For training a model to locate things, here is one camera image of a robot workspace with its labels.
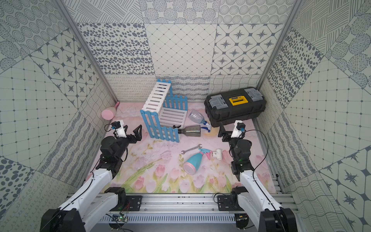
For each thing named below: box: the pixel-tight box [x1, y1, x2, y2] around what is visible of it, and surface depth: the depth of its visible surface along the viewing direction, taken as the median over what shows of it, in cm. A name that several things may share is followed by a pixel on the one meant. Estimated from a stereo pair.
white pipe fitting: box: [212, 148, 223, 160], surface depth 90 cm
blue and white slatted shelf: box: [140, 79, 188, 143], surface depth 94 cm
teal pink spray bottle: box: [183, 147, 214, 176], surface depth 84 cm
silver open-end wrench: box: [181, 144, 203, 155], surface depth 97 cm
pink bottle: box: [101, 101, 121, 121], surface depth 108 cm
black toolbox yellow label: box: [203, 87, 267, 128], surface depth 100 cm
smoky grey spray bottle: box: [177, 125, 201, 137], surface depth 100 cm
